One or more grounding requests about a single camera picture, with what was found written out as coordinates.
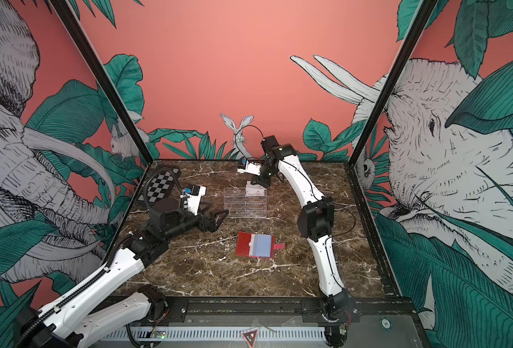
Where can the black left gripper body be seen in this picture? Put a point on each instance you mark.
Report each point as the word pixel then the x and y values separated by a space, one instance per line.
pixel 198 222

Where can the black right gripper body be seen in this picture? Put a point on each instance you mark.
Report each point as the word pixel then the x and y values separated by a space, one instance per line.
pixel 267 173

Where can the clear acrylic card display rack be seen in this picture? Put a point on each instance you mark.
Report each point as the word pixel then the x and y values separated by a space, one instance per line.
pixel 242 206

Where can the red leather card holder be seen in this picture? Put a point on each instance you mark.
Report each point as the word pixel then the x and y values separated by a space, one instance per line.
pixel 252 245

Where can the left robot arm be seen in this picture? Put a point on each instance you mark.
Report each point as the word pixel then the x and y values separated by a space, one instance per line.
pixel 73 321

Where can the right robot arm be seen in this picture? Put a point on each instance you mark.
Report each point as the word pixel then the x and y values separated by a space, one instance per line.
pixel 315 221

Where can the folded black chess board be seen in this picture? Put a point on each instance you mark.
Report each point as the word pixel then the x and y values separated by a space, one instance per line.
pixel 158 186

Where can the red warning triangle sticker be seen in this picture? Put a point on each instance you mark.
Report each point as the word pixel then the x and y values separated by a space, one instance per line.
pixel 250 337

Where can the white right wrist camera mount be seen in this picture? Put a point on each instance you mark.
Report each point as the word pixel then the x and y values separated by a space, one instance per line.
pixel 249 166

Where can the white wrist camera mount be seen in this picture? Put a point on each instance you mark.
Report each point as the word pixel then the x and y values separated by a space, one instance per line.
pixel 191 198
pixel 249 166

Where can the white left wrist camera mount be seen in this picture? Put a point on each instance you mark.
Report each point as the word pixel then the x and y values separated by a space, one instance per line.
pixel 191 198

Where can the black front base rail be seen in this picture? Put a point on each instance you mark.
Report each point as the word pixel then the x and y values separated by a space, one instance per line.
pixel 307 308

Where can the black corner frame post right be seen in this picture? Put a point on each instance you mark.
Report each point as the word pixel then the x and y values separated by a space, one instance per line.
pixel 417 26

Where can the black corner frame post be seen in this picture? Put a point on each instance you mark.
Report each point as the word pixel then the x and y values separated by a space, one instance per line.
pixel 70 21
pixel 417 26

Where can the black corner frame post left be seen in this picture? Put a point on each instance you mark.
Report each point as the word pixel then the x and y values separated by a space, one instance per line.
pixel 70 21

